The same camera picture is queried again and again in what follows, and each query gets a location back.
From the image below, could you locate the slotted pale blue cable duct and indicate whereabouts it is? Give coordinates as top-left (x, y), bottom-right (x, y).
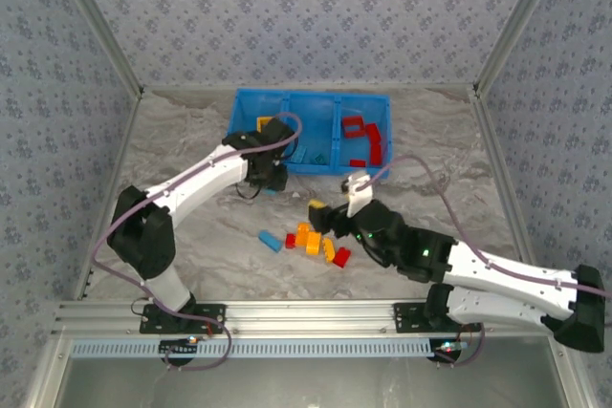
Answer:
top-left (70, 337), bottom-right (437, 360)

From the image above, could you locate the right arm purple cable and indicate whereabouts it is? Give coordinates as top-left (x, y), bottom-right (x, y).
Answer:
top-left (356, 155), bottom-right (612, 369)

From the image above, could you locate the aluminium frame leg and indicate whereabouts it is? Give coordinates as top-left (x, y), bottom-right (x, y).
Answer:
top-left (547, 335), bottom-right (600, 408)
top-left (22, 335), bottom-right (74, 408)

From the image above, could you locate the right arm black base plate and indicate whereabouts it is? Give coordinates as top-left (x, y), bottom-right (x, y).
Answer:
top-left (392, 302), bottom-right (482, 335)

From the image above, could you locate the aluminium mounting rail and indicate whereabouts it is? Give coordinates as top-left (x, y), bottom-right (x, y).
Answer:
top-left (51, 299), bottom-right (574, 338)

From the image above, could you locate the grey metal lower panel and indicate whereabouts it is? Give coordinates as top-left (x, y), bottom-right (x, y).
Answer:
top-left (56, 357), bottom-right (563, 408)

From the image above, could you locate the small circuit board with LED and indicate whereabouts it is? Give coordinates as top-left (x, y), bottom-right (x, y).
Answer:
top-left (432, 339), bottom-right (466, 362)
top-left (159, 335), bottom-right (203, 357)

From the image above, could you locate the blue three-compartment plastic bin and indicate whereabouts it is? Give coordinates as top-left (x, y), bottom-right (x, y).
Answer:
top-left (228, 88), bottom-right (394, 180)

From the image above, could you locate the aluminium corner post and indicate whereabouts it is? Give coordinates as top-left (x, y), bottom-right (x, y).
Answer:
top-left (46, 0), bottom-right (145, 94)
top-left (471, 0), bottom-right (571, 94)

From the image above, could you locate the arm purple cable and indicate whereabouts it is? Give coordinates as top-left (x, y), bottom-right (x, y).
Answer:
top-left (90, 112), bottom-right (304, 372)
top-left (356, 155), bottom-right (612, 369)

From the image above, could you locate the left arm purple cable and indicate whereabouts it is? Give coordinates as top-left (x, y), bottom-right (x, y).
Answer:
top-left (90, 112), bottom-right (304, 372)

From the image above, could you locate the red lego window frame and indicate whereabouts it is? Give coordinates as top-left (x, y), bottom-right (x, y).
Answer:
top-left (340, 116), bottom-right (367, 140)

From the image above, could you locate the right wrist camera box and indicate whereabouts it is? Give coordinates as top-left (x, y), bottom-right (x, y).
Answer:
top-left (340, 170), bottom-right (375, 218)

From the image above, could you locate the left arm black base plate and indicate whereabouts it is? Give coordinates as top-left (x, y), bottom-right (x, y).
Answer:
top-left (139, 303), bottom-right (228, 335)

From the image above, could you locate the aluminium table side rail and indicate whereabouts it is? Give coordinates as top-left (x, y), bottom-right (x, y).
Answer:
top-left (472, 90), bottom-right (549, 299)
top-left (74, 90), bottom-right (144, 302)

